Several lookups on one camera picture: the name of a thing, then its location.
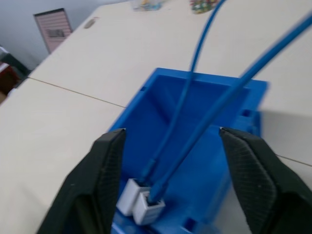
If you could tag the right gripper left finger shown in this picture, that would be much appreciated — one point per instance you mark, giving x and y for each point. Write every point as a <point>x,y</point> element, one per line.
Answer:
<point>92,182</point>

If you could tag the laptop with pink screen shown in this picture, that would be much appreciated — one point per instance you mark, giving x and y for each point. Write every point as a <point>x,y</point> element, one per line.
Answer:
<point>53,29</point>

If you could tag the small bag of colourful parts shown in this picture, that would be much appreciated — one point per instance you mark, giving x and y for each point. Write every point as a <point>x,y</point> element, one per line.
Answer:
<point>146,5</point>

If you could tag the jar of colourful beads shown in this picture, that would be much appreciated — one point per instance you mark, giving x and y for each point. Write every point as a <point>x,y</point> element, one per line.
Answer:
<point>202,6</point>

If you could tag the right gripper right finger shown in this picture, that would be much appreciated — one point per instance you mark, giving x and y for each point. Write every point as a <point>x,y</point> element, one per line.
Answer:
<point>258,182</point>

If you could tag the blue plastic storage bin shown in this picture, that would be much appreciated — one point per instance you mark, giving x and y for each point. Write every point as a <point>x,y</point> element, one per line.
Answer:
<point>207,158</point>

